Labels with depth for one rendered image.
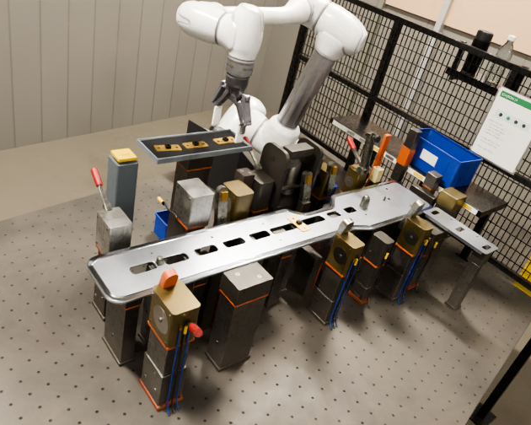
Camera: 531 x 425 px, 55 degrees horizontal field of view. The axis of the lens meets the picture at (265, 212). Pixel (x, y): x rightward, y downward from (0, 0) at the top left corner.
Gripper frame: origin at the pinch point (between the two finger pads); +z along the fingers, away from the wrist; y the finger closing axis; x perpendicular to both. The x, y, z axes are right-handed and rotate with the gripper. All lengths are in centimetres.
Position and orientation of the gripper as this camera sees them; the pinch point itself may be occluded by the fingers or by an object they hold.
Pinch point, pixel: (227, 130)
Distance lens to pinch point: 177.6
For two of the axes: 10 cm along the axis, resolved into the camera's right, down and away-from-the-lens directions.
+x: 7.5, -2.1, 6.3
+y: 6.3, 5.3, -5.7
